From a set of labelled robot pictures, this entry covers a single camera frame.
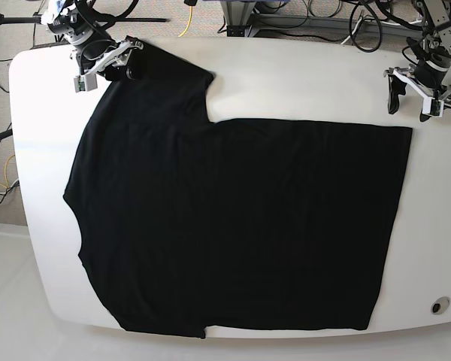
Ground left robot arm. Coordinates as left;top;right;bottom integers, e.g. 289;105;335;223
375;1;451;122

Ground yellow floor cable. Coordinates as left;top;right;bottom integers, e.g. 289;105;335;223
178;5;195;38

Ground black T-shirt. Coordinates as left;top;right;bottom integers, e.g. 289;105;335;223
63;44;413;338

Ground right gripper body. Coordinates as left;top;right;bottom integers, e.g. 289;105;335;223
69;35;145;77

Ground yellow cable left floor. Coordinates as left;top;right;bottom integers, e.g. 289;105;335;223
0;153;20;196

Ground grey metal base frame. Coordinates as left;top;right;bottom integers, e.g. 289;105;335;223
219;1;421;53

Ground white cable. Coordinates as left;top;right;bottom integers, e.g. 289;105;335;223
341;14;418;46

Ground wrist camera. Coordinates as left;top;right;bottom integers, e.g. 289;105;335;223
430;98;443;117
74;74;98;93

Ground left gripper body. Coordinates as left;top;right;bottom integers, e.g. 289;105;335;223
384;62;451;111

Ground table cable grommet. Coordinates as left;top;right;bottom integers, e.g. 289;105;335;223
431;296;451;315

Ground black tripod stand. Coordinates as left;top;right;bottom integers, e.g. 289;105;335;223
0;1;168;44

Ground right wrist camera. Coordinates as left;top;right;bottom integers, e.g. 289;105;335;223
74;74;98;93

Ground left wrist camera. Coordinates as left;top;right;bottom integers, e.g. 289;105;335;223
430;98;443;117

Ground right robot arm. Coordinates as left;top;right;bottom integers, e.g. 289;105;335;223
41;1;144;92

